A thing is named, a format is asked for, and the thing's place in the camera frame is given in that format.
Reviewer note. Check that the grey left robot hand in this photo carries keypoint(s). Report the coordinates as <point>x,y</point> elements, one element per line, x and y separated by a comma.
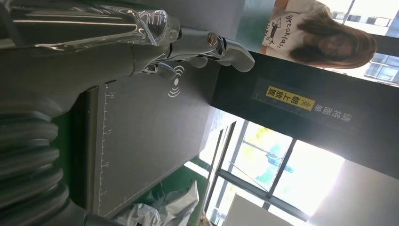
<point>78,59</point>

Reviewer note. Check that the white plastic mailer package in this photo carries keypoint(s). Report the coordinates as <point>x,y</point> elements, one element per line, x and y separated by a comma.
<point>168,207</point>

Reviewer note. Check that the black inbound scanner machine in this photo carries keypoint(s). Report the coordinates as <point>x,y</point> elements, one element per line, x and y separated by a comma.
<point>149,140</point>

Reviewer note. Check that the large framed window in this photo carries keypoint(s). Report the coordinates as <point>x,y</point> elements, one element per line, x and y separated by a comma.
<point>280,162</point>

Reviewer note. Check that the pale grey panel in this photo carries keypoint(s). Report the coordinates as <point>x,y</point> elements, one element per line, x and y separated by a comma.
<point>249,213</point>

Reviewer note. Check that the person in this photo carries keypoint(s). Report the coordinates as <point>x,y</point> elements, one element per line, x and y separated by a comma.
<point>327,43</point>

